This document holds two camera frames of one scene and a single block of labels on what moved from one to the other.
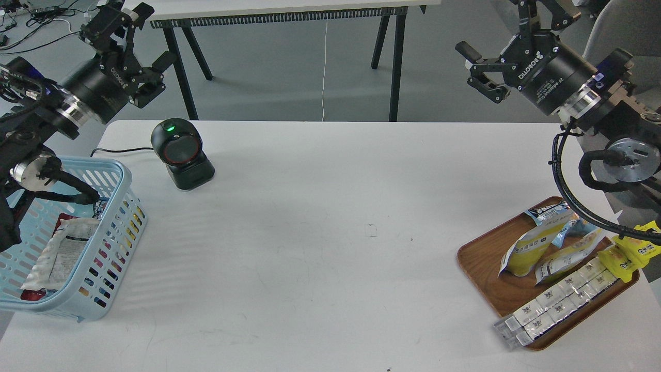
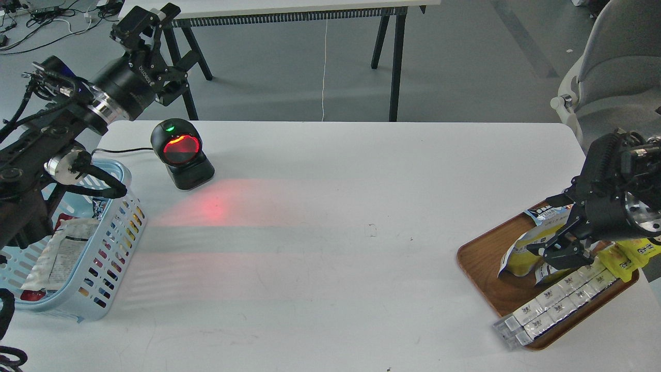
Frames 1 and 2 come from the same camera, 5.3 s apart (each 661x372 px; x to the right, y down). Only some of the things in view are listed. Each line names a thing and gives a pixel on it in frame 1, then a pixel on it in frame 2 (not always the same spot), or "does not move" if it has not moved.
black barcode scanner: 178,144 does not move
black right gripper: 545,68 → 604,217
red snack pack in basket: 32,295 does not move
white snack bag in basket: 61,254 does not move
